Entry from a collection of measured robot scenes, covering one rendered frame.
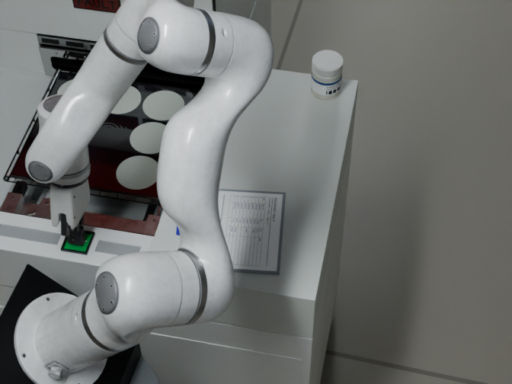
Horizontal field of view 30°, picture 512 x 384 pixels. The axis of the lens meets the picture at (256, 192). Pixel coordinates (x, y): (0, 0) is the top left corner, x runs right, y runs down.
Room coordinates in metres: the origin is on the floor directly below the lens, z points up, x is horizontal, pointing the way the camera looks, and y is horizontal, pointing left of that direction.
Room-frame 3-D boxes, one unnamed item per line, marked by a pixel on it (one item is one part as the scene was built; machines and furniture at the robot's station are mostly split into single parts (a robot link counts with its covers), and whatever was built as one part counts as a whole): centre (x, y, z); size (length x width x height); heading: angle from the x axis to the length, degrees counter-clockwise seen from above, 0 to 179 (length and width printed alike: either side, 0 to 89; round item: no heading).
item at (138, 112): (1.52, 0.35, 0.90); 0.34 x 0.34 x 0.01; 78
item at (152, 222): (1.22, 0.23, 0.89); 0.08 x 0.03 x 0.03; 168
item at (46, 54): (1.73, 0.32, 0.89); 0.44 x 0.02 x 0.10; 78
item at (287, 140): (1.34, -0.01, 0.89); 0.62 x 0.35 x 0.14; 168
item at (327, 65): (1.58, -0.17, 1.01); 0.07 x 0.07 x 0.10
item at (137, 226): (1.26, 0.39, 0.87); 0.36 x 0.08 x 0.03; 78
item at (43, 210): (1.28, 0.46, 0.89); 0.08 x 0.03 x 0.03; 168
